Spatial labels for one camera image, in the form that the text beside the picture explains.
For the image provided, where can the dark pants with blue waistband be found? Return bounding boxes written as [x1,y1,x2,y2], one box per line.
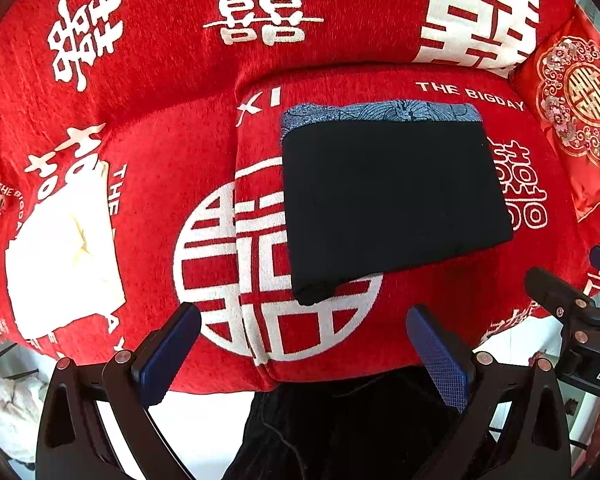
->
[280,101,516,307]

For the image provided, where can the person's dark clothing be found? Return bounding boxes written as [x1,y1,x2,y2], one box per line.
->
[225,367,486,480]

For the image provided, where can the white crumpled cloth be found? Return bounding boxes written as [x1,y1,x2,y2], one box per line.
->
[0,375,46,463]

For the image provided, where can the red embroidered cushion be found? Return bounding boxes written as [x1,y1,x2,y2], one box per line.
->
[509,5,600,223]

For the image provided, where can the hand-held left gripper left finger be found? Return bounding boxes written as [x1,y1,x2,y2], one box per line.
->
[35,301,202,480]

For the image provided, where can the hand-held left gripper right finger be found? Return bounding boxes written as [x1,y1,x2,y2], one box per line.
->
[406,305,573,480]

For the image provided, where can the red printed sofa cover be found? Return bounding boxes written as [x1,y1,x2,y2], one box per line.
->
[0,0,600,393]

